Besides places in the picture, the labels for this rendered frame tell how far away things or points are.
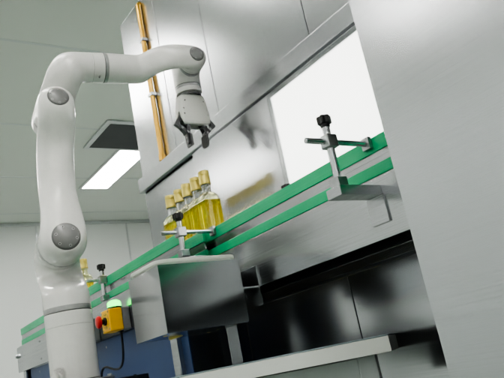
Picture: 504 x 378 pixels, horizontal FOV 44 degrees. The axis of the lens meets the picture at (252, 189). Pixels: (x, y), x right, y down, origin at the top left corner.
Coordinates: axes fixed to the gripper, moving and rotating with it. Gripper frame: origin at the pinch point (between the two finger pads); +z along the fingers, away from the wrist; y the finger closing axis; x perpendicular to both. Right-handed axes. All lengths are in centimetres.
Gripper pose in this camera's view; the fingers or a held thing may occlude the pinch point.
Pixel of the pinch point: (197, 141)
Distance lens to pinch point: 194.2
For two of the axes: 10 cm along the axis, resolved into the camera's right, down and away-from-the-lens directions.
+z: 1.9, 9.4, -2.7
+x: 5.5, -3.3, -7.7
